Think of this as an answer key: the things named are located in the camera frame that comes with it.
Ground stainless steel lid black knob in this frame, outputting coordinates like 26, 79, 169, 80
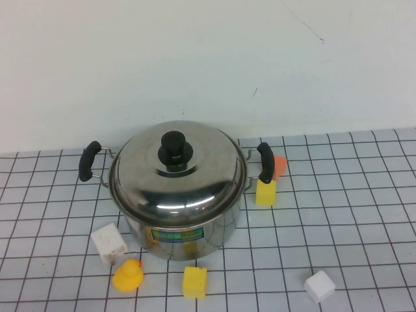
109, 120, 247, 225

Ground orange foam cube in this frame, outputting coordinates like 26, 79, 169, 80
272, 155, 289, 181

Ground notched yellow foam cube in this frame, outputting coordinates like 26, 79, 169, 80
182, 266, 208, 299

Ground large dirty white foam cube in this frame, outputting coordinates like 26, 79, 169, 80
90, 222, 129, 266

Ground yellow rubber duck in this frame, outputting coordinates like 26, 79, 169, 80
112, 259, 144, 292

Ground white black grid tablecloth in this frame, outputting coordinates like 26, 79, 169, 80
0, 128, 416, 312

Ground small white foam cube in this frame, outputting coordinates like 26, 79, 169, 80
304, 270, 336, 304

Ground stainless steel pot black handles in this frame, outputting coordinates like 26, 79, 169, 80
77, 140, 275, 263

